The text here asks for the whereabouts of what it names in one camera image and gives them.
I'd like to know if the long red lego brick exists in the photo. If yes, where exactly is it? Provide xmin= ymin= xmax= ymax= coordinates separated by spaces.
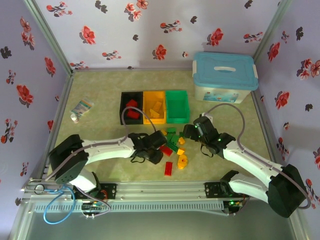
xmin=164 ymin=161 xmax=174 ymax=177

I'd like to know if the green lego plate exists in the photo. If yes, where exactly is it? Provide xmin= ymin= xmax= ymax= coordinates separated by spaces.
xmin=166 ymin=141 xmax=180 ymax=152

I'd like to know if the round yellow lego piece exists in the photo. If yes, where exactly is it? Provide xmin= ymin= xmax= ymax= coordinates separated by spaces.
xmin=176 ymin=154 xmax=190 ymax=170

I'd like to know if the curved yellow lego piece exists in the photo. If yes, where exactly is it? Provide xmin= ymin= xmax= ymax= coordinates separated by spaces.
xmin=149 ymin=101 xmax=164 ymax=118

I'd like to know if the green plastic bin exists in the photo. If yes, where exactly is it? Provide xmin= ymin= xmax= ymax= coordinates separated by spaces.
xmin=164 ymin=89 xmax=191 ymax=125

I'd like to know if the black plastic bin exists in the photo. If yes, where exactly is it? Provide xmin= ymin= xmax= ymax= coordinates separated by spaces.
xmin=119 ymin=91 xmax=145 ymax=126

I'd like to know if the yellow plastic bin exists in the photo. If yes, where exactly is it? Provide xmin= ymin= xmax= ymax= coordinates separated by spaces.
xmin=142 ymin=90 xmax=168 ymax=125

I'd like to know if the printed paper packet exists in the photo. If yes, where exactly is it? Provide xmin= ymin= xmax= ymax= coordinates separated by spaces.
xmin=69 ymin=99 xmax=95 ymax=117

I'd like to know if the white storage box blue lid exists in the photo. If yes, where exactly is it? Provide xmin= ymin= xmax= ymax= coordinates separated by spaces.
xmin=192 ymin=51 xmax=259 ymax=105

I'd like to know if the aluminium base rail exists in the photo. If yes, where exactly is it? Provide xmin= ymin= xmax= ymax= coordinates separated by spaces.
xmin=21 ymin=177 xmax=271 ymax=201

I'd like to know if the grey right arm cable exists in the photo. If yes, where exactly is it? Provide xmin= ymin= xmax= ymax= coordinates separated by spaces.
xmin=206 ymin=102 xmax=312 ymax=210

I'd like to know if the grey slotted cable duct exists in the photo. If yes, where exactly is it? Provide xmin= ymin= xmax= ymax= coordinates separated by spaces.
xmin=33 ymin=201 xmax=225 ymax=213

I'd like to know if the aluminium side rail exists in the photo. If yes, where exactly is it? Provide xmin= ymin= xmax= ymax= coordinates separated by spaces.
xmin=251 ymin=89 xmax=292 ymax=180
xmin=42 ymin=72 xmax=75 ymax=181

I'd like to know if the aluminium back rail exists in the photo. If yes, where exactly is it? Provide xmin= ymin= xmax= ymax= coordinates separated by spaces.
xmin=71 ymin=66 xmax=196 ymax=73

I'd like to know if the blue cable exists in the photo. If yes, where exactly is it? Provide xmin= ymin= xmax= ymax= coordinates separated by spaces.
xmin=43 ymin=183 xmax=77 ymax=224

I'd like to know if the aluminium frame post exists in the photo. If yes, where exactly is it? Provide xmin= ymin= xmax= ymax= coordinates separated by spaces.
xmin=23 ymin=0 xmax=75 ymax=73
xmin=253 ymin=0 xmax=293 ymax=61

